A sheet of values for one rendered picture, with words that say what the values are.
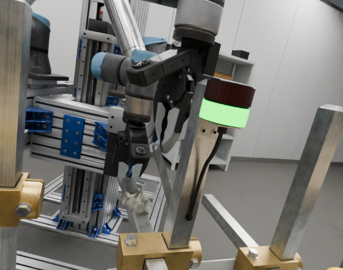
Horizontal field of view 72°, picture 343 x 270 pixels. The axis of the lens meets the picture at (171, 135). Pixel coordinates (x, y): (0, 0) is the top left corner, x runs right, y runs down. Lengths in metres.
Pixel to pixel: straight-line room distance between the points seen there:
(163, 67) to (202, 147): 0.13
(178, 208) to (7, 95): 0.26
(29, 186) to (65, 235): 1.17
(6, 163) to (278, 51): 4.21
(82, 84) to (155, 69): 0.81
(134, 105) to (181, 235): 0.32
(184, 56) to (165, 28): 2.84
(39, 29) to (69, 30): 1.83
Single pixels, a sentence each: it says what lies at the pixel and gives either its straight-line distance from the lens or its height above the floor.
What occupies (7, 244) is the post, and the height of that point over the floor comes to 0.89.
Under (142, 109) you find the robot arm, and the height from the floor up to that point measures 1.05.
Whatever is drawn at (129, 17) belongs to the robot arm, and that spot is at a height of 1.28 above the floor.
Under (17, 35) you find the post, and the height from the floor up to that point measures 1.14.
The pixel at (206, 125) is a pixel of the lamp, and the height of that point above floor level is 1.08.
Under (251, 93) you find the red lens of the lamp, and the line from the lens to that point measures 0.30.
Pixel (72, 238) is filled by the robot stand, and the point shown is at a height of 0.21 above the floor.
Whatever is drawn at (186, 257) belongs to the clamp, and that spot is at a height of 0.86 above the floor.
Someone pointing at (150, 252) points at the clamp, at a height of 0.87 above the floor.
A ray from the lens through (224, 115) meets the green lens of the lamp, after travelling 0.28.
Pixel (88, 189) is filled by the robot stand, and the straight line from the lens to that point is 1.26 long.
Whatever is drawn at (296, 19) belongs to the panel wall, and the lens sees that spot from 4.59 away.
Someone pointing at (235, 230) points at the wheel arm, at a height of 0.82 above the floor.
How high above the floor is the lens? 1.13
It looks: 13 degrees down
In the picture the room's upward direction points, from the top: 12 degrees clockwise
